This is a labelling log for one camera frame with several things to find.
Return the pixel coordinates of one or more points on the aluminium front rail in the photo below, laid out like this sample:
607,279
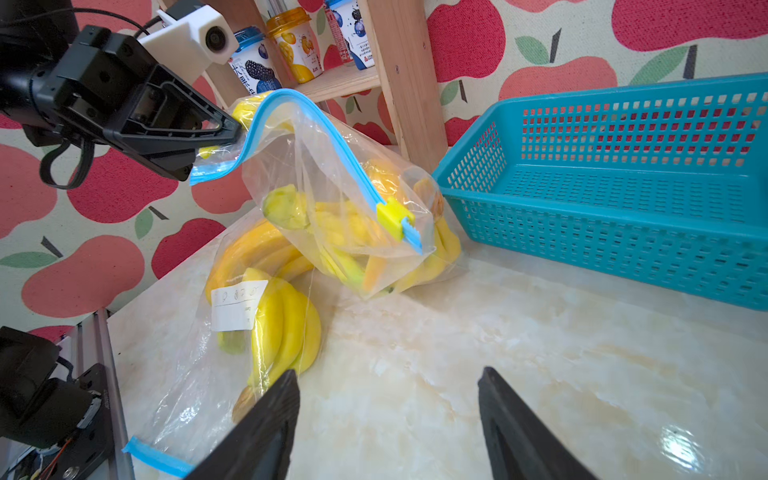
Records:
61,410

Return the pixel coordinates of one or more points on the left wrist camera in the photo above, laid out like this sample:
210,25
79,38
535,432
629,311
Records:
194,35

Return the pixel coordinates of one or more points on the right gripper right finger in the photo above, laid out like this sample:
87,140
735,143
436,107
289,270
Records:
519,444

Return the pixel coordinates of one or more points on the zip-top bag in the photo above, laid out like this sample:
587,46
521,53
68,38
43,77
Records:
194,414
336,210

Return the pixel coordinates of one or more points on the teal plastic basket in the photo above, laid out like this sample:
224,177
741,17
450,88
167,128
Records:
664,184

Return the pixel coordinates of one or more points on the blue yogurt cup left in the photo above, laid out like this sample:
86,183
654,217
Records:
252,63

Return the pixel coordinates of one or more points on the blue yogurt cup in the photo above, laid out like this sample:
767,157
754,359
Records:
348,17
252,63

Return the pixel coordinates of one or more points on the bananas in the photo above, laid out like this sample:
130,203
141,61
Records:
256,311
354,240

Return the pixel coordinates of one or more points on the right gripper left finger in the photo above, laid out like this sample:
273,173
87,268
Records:
260,446

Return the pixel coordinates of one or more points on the blue yogurt cup right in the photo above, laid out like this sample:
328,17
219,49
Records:
348,17

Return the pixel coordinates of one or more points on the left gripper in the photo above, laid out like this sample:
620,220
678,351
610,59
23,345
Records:
107,89

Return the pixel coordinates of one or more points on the yellow yogurt cup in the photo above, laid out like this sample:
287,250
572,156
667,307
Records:
297,43

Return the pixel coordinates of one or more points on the wooden shelf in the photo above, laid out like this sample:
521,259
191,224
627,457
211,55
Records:
403,69

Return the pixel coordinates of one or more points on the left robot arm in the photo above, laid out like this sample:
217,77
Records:
35,34

